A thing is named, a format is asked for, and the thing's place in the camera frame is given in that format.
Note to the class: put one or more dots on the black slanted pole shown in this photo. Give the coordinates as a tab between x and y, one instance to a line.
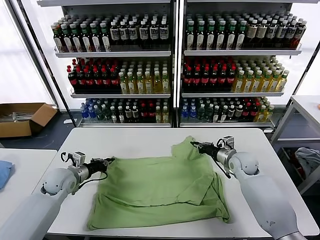
45	61
307	71

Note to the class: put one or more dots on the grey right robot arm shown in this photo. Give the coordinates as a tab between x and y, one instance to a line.
265	190

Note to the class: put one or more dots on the dark green bottle white cap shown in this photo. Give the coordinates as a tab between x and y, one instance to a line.
208	113
99	114
200	113
106	114

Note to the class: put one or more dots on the dark bottle beige label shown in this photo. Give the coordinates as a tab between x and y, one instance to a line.
250	32
260	32

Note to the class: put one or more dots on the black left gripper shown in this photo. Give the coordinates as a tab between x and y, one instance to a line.
97	167

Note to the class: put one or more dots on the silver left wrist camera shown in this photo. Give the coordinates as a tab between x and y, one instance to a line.
78	158

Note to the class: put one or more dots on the open cardboard box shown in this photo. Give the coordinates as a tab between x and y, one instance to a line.
15	129

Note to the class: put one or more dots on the white metal frame side table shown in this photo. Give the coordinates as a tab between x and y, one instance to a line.
307	103

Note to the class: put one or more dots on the white paper scrap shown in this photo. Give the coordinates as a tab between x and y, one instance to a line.
67	121

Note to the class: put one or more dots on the yellow juice bottle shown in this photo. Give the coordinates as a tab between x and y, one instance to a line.
140	85
246	84
157	116
148	85
164	116
260	114
268	114
131	85
255	84
157	85
165	85
238	84
264	84
123	85
281	84
273	84

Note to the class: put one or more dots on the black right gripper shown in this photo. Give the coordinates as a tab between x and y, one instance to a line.
209	149

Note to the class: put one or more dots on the blue folded cloth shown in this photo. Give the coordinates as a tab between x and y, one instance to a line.
5	175

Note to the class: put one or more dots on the red fabric item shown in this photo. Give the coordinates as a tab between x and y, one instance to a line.
300	168

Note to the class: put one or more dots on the green polo shirt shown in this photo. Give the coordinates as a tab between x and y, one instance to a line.
155	182

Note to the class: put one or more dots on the cola bottle red cap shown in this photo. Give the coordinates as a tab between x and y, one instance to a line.
204	80
212	80
221	80
81	81
106	81
97	81
114	81
143	114
89	81
253	111
229	80
150	114
187	80
195	80
73	81
245	111

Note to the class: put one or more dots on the clear plastic packaging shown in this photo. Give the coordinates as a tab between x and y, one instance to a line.
20	116

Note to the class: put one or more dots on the dark bottle blue white label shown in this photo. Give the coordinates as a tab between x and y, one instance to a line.
279	32
298	34
163	33
153	33
123	34
289	33
270	32
143	33
114	34
132	33

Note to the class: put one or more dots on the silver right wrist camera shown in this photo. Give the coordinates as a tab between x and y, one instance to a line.
228	142

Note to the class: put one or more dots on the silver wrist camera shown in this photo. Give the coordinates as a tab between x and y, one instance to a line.
78	158
228	142

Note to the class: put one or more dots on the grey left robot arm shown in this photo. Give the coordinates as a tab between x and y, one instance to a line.
55	182

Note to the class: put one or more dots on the grey crumpled cloth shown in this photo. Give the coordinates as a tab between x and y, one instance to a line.
308	159

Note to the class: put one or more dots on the blue drink bottle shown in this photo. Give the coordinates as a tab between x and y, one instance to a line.
184	112
83	112
192	112
91	113

